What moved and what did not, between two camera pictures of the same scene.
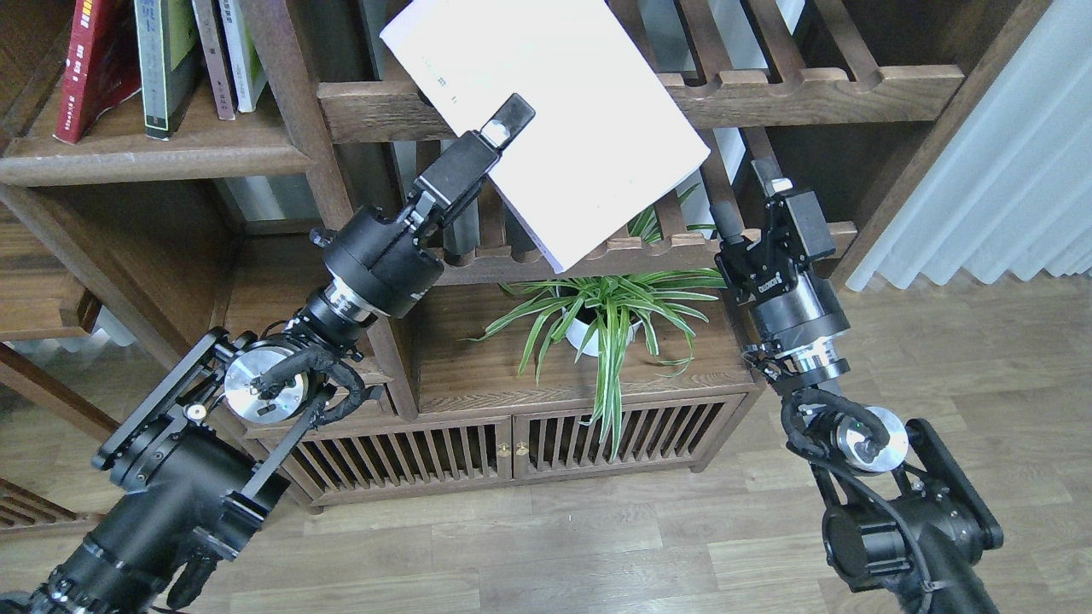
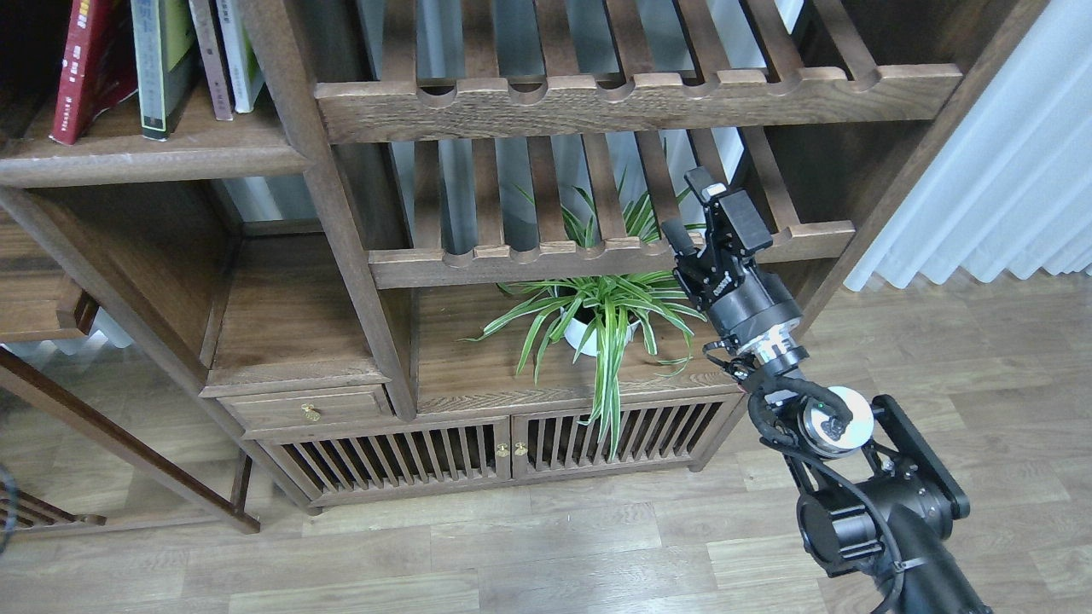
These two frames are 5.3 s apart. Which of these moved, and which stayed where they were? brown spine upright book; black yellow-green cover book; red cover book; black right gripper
Moved: black right gripper
Stayed: red cover book; black yellow-green cover book; brown spine upright book
